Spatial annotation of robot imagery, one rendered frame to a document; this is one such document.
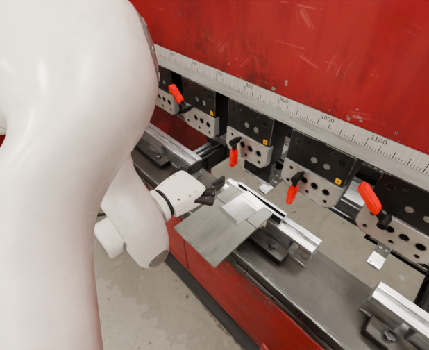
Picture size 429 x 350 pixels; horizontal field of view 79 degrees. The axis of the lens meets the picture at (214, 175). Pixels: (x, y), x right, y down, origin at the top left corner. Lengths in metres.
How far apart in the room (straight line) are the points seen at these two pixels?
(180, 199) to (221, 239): 0.23
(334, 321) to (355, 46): 0.69
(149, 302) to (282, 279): 1.10
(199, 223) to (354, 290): 0.51
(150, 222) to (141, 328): 1.34
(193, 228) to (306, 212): 1.54
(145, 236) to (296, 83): 0.42
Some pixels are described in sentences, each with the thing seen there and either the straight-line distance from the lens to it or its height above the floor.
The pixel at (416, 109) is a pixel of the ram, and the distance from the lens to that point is 0.52.
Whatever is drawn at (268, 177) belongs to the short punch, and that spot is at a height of 1.13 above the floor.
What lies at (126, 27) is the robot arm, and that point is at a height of 1.63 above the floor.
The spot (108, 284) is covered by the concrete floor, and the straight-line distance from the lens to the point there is 1.95.
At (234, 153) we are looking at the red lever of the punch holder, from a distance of 0.74.
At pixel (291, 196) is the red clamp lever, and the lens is 0.68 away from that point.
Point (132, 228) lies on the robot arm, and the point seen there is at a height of 1.29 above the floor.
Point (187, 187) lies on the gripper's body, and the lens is 0.64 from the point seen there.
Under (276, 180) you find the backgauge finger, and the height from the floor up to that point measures 1.01.
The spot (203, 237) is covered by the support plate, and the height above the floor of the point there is 1.00.
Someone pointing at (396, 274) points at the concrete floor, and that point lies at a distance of 2.21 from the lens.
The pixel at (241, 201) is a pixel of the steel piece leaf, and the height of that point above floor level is 1.00.
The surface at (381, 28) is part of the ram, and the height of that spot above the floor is 1.56.
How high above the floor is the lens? 1.67
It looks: 44 degrees down
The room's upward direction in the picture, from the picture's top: straight up
